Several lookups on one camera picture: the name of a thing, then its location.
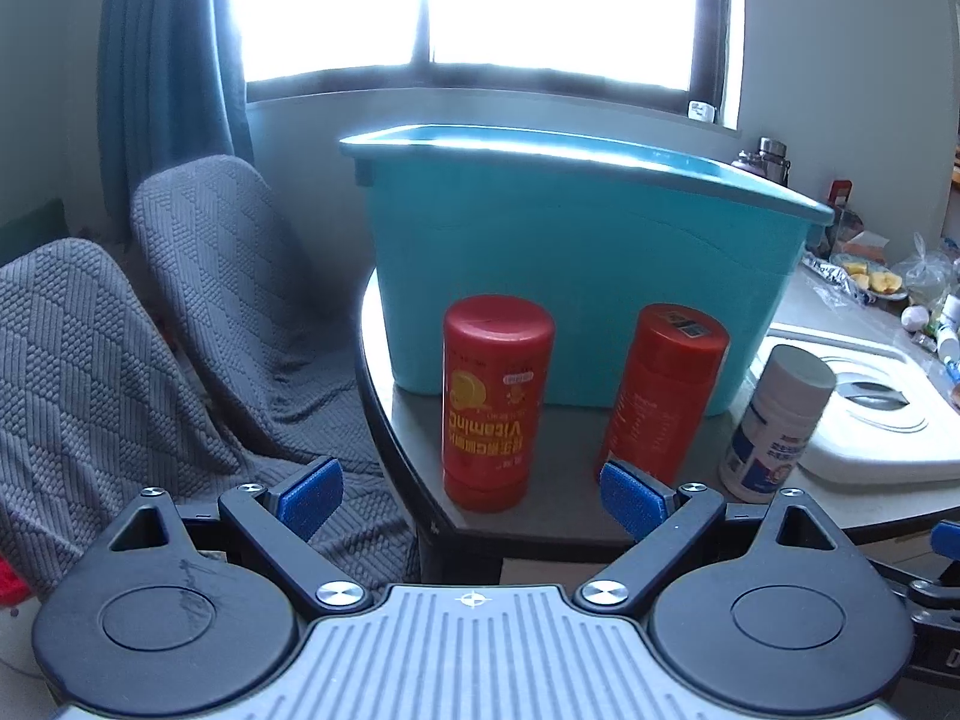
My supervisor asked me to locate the white supplement bottle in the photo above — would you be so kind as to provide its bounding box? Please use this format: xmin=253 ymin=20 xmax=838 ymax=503
xmin=719 ymin=344 xmax=836 ymax=504

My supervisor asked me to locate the red cylindrical bottle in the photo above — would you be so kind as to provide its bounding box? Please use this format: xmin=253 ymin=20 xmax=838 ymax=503
xmin=596 ymin=304 xmax=729 ymax=483

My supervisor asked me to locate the white storage bin lid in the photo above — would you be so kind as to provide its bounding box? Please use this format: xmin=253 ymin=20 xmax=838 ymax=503
xmin=748 ymin=323 xmax=958 ymax=486

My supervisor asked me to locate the red vitamin C bottle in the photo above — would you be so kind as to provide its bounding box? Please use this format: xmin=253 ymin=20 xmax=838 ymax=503
xmin=441 ymin=294 xmax=555 ymax=512

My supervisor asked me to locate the teal plastic storage bin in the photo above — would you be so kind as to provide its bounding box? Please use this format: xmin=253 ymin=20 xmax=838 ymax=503
xmin=340 ymin=124 xmax=832 ymax=415

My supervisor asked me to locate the grey quilted sofa cover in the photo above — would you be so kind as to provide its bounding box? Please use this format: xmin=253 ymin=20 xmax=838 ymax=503
xmin=2 ymin=154 xmax=420 ymax=596

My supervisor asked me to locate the silver foil snack package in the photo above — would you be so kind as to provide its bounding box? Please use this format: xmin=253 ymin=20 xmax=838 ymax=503
xmin=800 ymin=252 xmax=874 ymax=305

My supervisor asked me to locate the small white round bottle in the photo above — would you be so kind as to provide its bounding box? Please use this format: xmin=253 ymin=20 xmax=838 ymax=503
xmin=900 ymin=304 xmax=931 ymax=333

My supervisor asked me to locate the plate of apple slices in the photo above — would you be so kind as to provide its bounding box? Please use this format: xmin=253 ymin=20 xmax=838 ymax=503
xmin=830 ymin=252 xmax=907 ymax=301

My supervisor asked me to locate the white bottle with blue label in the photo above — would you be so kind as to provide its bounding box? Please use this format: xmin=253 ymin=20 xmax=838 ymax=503
xmin=940 ymin=294 xmax=960 ymax=328

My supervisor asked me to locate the clear plastic bag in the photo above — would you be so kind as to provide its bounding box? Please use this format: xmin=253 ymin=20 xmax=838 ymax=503
xmin=893 ymin=232 xmax=957 ymax=309

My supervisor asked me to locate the dark red box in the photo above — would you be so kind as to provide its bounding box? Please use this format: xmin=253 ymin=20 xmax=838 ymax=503
xmin=827 ymin=179 xmax=853 ymax=226

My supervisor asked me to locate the pink water bottle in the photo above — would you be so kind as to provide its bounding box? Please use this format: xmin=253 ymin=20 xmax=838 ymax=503
xmin=732 ymin=151 xmax=766 ymax=177

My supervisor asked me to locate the steel thermos flask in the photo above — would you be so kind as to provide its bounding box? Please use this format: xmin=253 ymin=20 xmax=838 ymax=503
xmin=757 ymin=137 xmax=791 ymax=185

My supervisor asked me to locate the small white box on sill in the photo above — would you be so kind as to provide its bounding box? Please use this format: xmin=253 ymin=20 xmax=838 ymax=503
xmin=686 ymin=99 xmax=716 ymax=124

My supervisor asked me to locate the blue curtain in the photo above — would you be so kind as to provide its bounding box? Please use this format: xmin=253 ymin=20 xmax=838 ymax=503
xmin=98 ymin=0 xmax=254 ymax=242

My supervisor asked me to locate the window with dark frame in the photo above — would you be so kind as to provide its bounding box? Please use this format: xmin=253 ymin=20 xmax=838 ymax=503
xmin=231 ymin=0 xmax=745 ymax=128

